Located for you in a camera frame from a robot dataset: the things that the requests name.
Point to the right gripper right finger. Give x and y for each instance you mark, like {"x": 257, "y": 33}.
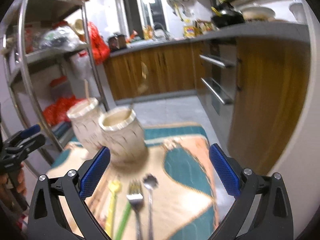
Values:
{"x": 273, "y": 217}

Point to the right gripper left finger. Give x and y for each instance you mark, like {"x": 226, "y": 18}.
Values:
{"x": 47, "y": 219}

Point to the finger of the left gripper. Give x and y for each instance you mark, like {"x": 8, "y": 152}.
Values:
{"x": 20, "y": 136}
{"x": 27, "y": 147}

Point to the green handled utensil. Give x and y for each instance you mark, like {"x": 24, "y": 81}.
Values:
{"x": 123, "y": 222}

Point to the wooden chopstick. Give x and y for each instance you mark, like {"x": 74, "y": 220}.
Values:
{"x": 86, "y": 89}

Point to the yellow plastic utensil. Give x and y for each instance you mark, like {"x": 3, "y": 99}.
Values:
{"x": 114, "y": 187}

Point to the silver steel fork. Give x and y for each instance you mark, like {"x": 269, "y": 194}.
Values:
{"x": 136, "y": 200}

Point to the silver flower spoon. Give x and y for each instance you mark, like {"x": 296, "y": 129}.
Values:
{"x": 150, "y": 183}

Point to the kitchen faucet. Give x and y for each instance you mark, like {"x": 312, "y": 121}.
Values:
{"x": 159, "y": 32}

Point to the person left hand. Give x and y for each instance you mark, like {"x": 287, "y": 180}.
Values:
{"x": 21, "y": 183}

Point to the red plastic bag lower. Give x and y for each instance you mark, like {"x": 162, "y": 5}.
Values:
{"x": 57, "y": 112}

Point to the steel shelving rack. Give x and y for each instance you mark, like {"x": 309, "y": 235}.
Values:
{"x": 22, "y": 12}

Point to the white ceramic double utensil holder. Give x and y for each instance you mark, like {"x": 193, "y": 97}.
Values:
{"x": 118, "y": 129}

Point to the printed horse table mat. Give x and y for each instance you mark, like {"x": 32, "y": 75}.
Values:
{"x": 184, "y": 203}

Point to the white plastic bag hanging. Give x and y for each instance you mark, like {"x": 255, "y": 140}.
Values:
{"x": 81, "y": 65}

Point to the clear plastic bag on shelf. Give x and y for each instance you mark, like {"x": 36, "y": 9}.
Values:
{"x": 63, "y": 38}

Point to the red plastic bag hanging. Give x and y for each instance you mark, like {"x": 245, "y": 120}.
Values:
{"x": 100, "y": 49}

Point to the dark rice cooker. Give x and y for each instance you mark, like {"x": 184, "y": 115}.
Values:
{"x": 117, "y": 42}

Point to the wooden base cabinets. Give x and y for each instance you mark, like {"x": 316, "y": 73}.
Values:
{"x": 271, "y": 83}

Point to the built-in steel oven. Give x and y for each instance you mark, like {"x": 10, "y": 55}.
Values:
{"x": 217, "y": 82}

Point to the yellow tin can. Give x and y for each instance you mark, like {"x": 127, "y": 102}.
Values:
{"x": 189, "y": 31}

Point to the black wok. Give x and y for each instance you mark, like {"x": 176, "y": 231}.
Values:
{"x": 226, "y": 17}

